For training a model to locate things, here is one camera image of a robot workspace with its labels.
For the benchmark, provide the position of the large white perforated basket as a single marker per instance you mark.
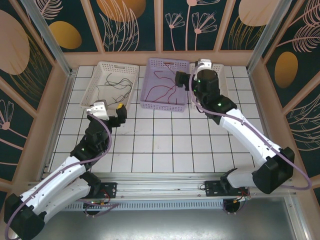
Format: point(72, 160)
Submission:
point(100, 75)

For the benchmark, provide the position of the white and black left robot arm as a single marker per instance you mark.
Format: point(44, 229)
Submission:
point(55, 182)

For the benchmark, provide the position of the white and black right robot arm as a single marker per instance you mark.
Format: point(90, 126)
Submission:
point(245, 130)

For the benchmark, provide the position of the purple perforated basket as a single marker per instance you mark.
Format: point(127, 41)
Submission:
point(157, 80)

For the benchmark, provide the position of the grey metal plate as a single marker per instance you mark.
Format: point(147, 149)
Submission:
point(160, 225)

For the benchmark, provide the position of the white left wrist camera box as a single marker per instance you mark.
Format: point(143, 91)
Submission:
point(98, 110)

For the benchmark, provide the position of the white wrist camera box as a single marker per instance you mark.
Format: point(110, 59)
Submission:
point(205, 65)
point(98, 110)

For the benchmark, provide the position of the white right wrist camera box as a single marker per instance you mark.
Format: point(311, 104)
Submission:
point(205, 65)

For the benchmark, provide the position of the aluminium side rail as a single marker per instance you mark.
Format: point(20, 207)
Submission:
point(60, 120)
point(260, 100)

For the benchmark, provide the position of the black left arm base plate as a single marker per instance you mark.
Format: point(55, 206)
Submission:
point(108, 188)

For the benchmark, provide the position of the aluminium extrusion rail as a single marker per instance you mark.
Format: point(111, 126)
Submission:
point(160, 186)

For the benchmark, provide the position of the aluminium frame post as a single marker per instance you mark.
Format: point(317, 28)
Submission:
point(47, 32)
point(270, 32)

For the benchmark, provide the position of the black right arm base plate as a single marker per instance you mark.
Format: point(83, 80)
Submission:
point(212, 187)

